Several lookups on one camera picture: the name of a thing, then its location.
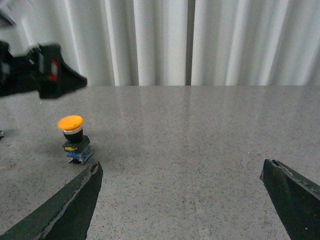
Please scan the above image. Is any white pleated curtain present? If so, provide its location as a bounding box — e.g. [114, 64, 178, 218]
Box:
[0, 0, 320, 86]

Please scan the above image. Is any yellow mushroom push button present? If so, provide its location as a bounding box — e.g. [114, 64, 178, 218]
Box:
[57, 115, 93, 165]

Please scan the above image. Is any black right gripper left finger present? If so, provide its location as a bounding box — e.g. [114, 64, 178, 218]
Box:
[0, 162, 103, 240]

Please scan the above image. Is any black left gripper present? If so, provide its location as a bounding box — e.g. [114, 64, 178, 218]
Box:
[0, 41, 87, 99]

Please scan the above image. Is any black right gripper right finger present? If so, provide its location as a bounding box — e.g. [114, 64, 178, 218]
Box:
[260, 159, 320, 240]

